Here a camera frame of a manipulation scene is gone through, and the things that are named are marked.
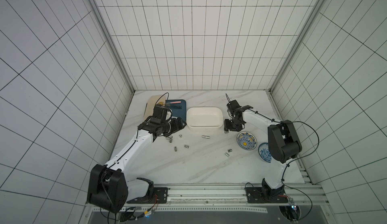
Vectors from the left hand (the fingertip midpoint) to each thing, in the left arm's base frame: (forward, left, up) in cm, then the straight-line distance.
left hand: (179, 129), depth 82 cm
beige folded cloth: (+28, +24, -11) cm, 39 cm away
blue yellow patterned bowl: (-1, -41, -13) cm, 43 cm away
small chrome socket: (-7, -30, -13) cm, 33 cm away
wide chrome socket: (0, +7, -14) cm, 15 cm away
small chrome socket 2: (-10, -28, -13) cm, 32 cm away
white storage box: (+16, -14, -12) cm, 24 cm away
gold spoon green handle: (+27, +7, -13) cm, 31 cm away
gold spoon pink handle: (+30, +5, -13) cm, 33 cm away
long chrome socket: (+1, -17, -13) cm, 21 cm away
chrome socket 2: (-6, +3, -13) cm, 14 cm away
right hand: (+7, -27, -11) cm, 30 cm away
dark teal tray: (+20, +5, -12) cm, 24 cm away
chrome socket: (-4, -4, -14) cm, 15 cm away
